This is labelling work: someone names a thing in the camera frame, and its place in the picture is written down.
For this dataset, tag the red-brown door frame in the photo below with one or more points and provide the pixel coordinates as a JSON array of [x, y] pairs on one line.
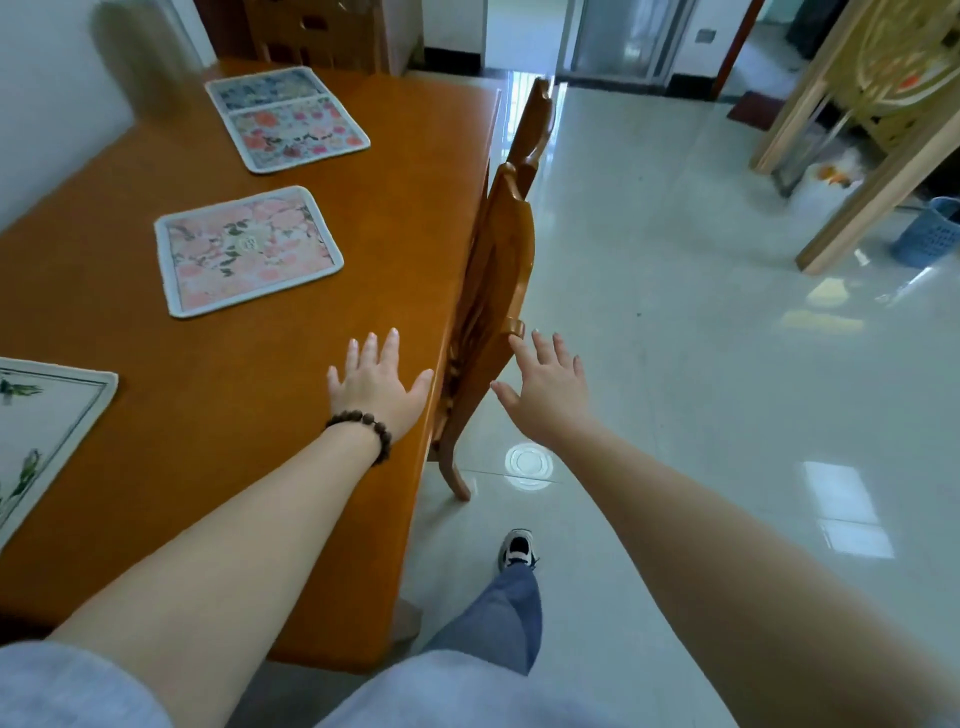
[[735, 45]]

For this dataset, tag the person's right forearm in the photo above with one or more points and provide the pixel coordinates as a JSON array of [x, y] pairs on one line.
[[750, 585]]

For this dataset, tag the cream green leaf placemat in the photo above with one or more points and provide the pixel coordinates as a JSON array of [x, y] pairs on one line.
[[45, 427]]

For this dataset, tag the dark doormat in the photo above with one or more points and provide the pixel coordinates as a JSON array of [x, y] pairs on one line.
[[754, 111]]

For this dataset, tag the person's right hand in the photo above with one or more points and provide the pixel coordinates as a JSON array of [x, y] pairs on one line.
[[551, 397]]

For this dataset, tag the light wooden partition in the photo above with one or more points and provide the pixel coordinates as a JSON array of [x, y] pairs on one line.
[[885, 172]]

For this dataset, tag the pale pink floral placemat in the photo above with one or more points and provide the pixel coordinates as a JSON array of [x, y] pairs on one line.
[[247, 251]]

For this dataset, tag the navy white floral placemat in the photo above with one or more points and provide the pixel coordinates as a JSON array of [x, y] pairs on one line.
[[262, 86]]

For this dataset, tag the blue plastic basket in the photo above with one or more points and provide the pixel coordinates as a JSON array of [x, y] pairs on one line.
[[930, 232]]

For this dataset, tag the light blue rose placemat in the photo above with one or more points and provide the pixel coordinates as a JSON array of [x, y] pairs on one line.
[[300, 135]]

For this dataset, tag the black white sneaker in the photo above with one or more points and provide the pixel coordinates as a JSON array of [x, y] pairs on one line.
[[519, 549]]

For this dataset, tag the person's left hand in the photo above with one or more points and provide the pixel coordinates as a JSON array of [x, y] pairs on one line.
[[375, 390]]

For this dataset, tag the orange wooden table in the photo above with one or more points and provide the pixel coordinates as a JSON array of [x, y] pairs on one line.
[[75, 262]]

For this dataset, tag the blue jeans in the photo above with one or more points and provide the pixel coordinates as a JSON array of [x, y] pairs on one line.
[[495, 615]]

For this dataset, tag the person's left forearm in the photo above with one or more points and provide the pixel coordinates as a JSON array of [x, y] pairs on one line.
[[225, 570]]

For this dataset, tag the glass sliding door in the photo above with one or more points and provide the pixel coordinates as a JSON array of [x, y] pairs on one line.
[[622, 37]]

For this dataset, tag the white plastic bag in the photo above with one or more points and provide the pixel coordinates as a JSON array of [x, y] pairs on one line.
[[825, 176]]

